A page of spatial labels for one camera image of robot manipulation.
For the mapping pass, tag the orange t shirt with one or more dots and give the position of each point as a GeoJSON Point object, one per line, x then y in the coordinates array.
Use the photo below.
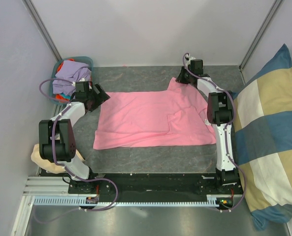
{"type": "Point", "coordinates": [60, 97]}

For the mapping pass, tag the light blue cable duct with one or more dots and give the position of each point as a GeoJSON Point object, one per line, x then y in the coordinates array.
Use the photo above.
{"type": "Point", "coordinates": [82, 201]}

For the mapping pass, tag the right aluminium frame post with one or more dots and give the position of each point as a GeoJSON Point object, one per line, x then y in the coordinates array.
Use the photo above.
{"type": "Point", "coordinates": [260, 33]}

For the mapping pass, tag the beige cloth bag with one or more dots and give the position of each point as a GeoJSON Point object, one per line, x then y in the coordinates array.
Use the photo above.
{"type": "Point", "coordinates": [44, 163]}

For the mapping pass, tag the aluminium frame post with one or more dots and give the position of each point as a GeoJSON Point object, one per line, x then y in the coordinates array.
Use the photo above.
{"type": "Point", "coordinates": [260, 33]}
{"type": "Point", "coordinates": [42, 28]}

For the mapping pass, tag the pink t shirt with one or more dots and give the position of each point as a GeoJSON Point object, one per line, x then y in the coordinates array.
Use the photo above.
{"type": "Point", "coordinates": [176, 116]}

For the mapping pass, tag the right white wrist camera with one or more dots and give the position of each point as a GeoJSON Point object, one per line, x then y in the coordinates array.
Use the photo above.
{"type": "Point", "coordinates": [188, 59]}

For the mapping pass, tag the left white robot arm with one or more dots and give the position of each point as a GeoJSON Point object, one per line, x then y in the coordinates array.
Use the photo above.
{"type": "Point", "coordinates": [56, 138]}

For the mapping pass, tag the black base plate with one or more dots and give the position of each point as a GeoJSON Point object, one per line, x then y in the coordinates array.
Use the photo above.
{"type": "Point", "coordinates": [156, 188]}

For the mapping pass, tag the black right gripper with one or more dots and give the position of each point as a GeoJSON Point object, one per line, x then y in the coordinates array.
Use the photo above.
{"type": "Point", "coordinates": [180, 78]}

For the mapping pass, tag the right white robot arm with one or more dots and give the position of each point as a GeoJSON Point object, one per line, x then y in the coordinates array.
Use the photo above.
{"type": "Point", "coordinates": [220, 114]}

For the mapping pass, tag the lilac t shirt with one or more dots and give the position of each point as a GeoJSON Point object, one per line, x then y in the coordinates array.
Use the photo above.
{"type": "Point", "coordinates": [82, 71]}

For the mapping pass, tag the blue cream checked pillow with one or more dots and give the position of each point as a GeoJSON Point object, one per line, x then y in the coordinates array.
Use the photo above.
{"type": "Point", "coordinates": [263, 139]}

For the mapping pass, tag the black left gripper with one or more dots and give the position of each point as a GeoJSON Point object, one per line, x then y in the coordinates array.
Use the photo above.
{"type": "Point", "coordinates": [101, 97]}

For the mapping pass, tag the teal plastic laundry basket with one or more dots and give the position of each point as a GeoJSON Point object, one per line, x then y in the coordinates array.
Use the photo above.
{"type": "Point", "coordinates": [82, 59]}

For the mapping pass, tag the left aluminium frame post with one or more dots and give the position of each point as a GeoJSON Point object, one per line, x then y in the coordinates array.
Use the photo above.
{"type": "Point", "coordinates": [42, 28]}

